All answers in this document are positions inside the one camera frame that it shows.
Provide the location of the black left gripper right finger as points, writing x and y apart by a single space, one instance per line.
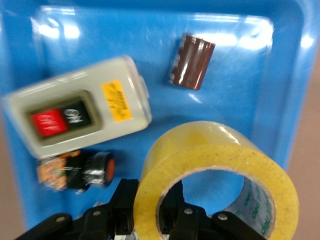
190 225

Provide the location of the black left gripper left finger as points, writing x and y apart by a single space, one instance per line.
100 222

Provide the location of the yellow clear packing tape roll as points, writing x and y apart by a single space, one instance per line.
200 155

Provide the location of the black push button orange cap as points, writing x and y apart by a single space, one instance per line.
80 172

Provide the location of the dark brown cylindrical capacitor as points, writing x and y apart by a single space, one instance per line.
193 62

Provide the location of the blue plastic tray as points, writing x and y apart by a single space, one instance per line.
100 37

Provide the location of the grey switch box red black buttons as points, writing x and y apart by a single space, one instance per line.
75 85

